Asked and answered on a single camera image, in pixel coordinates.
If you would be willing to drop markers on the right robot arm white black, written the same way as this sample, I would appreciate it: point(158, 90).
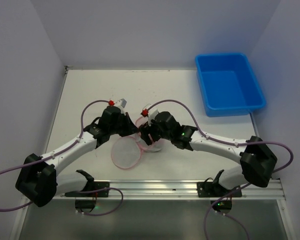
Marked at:
point(255, 161)

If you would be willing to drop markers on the white pink mesh laundry bag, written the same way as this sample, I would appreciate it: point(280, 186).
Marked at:
point(127, 151)

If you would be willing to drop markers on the blue plastic bin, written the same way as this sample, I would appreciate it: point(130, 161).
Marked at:
point(228, 85)

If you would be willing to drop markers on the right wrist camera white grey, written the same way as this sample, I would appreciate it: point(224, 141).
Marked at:
point(148, 114)

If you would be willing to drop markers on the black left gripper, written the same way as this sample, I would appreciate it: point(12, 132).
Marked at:
point(126, 124)

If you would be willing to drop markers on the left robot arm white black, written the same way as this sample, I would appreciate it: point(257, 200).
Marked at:
point(39, 180)

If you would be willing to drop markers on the aluminium mounting rail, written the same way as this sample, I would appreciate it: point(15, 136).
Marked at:
point(164, 190)

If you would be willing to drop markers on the wrist camera white grey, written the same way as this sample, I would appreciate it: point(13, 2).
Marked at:
point(148, 114)
point(121, 103)

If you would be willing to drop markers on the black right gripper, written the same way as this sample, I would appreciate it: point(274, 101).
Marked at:
point(148, 132)

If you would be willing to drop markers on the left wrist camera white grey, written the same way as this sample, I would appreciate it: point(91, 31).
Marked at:
point(121, 103)

